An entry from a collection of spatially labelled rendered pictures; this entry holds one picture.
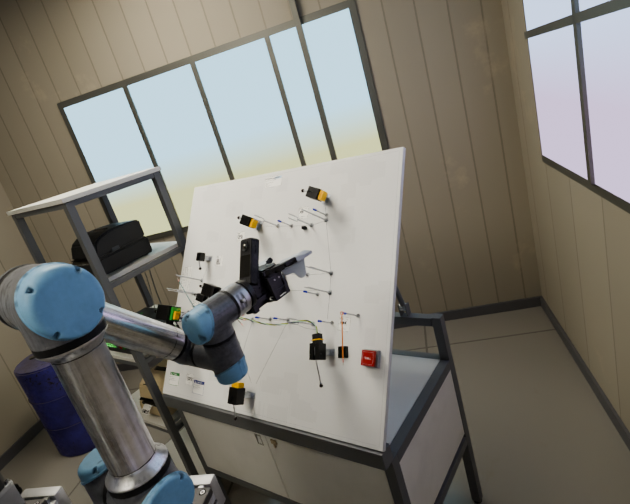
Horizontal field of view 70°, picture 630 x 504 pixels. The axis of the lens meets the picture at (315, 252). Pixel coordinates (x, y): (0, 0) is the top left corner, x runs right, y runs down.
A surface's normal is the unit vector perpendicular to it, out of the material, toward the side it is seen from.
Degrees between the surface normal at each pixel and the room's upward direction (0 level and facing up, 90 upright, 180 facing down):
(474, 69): 90
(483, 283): 90
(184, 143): 90
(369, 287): 54
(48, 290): 83
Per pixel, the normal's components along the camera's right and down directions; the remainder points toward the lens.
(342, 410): -0.60, -0.21
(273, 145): -0.18, 0.36
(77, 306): 0.73, -0.15
